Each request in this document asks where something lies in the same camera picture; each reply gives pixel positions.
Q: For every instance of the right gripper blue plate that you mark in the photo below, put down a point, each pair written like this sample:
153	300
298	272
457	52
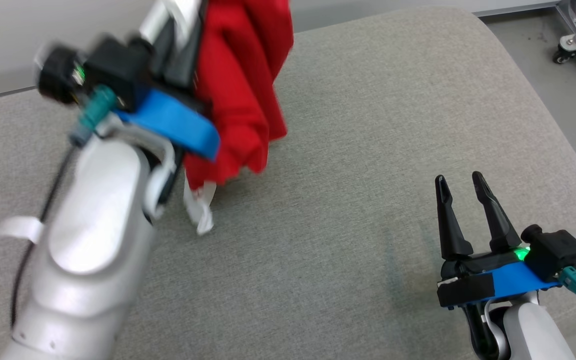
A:
508	280

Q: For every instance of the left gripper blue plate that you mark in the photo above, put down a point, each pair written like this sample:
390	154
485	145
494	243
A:
178	122

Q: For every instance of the red white basketball jersey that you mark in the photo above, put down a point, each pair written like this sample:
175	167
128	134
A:
243	90

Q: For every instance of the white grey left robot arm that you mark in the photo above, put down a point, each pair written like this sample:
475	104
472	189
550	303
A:
93	240

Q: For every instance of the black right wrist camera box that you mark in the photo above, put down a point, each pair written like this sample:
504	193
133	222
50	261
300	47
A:
555	252

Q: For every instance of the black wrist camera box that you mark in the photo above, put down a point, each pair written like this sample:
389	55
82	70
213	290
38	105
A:
555	252
113	70

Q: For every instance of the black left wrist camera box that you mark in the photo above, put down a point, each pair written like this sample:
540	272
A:
113	70

